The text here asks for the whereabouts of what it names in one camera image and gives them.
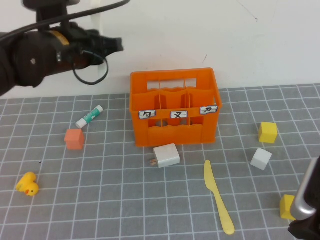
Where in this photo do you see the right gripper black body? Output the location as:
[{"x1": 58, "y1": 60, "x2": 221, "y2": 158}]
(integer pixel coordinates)
[{"x1": 287, "y1": 218, "x2": 320, "y2": 240}]

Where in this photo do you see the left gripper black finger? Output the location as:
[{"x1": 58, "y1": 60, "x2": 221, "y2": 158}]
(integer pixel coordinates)
[{"x1": 99, "y1": 36, "x2": 125, "y2": 55}]

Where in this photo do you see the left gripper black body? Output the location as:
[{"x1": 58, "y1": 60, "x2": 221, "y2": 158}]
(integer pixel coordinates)
[{"x1": 58, "y1": 21, "x2": 108, "y2": 71}]

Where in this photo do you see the white plastic knife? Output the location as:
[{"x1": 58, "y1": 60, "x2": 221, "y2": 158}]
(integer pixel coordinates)
[{"x1": 91, "y1": 0, "x2": 106, "y2": 75}]

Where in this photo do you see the yellow plastic knife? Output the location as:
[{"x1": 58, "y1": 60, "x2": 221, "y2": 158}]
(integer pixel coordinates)
[{"x1": 203, "y1": 159, "x2": 236, "y2": 236}]

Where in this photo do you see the orange plastic cutlery crate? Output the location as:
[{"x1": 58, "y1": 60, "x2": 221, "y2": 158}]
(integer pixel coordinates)
[{"x1": 129, "y1": 67, "x2": 223, "y2": 148}]

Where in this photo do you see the yellow foam cube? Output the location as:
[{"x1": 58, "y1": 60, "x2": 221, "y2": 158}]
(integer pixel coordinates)
[
  {"x1": 257, "y1": 121, "x2": 278, "y2": 144},
  {"x1": 279, "y1": 194, "x2": 297, "y2": 221}
]

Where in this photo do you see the white green glue stick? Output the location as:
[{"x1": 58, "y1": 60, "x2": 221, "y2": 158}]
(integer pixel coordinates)
[{"x1": 75, "y1": 105, "x2": 104, "y2": 129}]

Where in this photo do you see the paper label spoon character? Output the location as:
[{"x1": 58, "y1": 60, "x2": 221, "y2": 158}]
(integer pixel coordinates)
[{"x1": 138, "y1": 109, "x2": 157, "y2": 121}]

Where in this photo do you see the white foam cube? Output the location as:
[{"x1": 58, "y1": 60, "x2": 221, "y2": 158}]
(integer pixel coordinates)
[{"x1": 250, "y1": 147, "x2": 273, "y2": 172}]

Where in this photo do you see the salmon orange house block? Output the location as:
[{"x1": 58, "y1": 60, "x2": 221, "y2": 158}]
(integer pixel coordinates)
[{"x1": 64, "y1": 128, "x2": 85, "y2": 151}]

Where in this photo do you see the paper label fork character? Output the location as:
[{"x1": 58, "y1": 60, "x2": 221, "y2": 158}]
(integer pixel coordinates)
[{"x1": 169, "y1": 110, "x2": 189, "y2": 120}]

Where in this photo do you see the paper label knife character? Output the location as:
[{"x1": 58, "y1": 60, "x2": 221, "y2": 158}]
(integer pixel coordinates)
[{"x1": 199, "y1": 105, "x2": 218, "y2": 116}]

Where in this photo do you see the white power adapter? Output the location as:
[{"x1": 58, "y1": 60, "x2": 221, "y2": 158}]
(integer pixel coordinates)
[{"x1": 149, "y1": 143, "x2": 181, "y2": 169}]

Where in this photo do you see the yellow rubber duck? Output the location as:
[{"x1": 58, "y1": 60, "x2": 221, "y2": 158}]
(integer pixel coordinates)
[{"x1": 15, "y1": 171, "x2": 40, "y2": 198}]

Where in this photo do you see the grey grid table mat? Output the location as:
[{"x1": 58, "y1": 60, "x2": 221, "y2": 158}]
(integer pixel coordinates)
[{"x1": 0, "y1": 84, "x2": 320, "y2": 240}]

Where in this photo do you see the thin black left arm wire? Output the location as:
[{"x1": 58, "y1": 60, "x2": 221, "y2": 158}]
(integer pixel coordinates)
[{"x1": 72, "y1": 49, "x2": 109, "y2": 86}]

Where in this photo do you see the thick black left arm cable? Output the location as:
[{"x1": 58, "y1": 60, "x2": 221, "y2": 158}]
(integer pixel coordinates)
[{"x1": 0, "y1": 0, "x2": 131, "y2": 42}]

